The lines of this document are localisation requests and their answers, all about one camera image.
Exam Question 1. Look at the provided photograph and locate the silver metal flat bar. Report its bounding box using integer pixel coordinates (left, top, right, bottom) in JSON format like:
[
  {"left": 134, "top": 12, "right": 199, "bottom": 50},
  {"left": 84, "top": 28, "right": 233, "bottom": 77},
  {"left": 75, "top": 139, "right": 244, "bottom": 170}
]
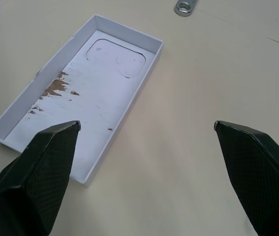
[{"left": 173, "top": 0, "right": 199, "bottom": 18}]

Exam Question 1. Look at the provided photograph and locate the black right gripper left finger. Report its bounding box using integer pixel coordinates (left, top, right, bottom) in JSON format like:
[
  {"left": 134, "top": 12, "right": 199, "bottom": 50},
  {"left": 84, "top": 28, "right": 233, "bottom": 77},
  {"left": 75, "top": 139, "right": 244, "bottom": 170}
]
[{"left": 0, "top": 120, "right": 81, "bottom": 236}]

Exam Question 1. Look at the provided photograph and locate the white cardboard box tray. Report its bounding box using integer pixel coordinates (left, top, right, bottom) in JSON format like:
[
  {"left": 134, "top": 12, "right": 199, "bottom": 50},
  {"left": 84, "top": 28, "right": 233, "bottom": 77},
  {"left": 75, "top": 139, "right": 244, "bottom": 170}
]
[{"left": 0, "top": 14, "right": 165, "bottom": 190}]

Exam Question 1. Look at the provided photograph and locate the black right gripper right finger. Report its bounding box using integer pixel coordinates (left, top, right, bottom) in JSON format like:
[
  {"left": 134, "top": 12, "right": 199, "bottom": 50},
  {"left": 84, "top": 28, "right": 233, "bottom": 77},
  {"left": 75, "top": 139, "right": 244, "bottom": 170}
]
[{"left": 214, "top": 120, "right": 279, "bottom": 236}]

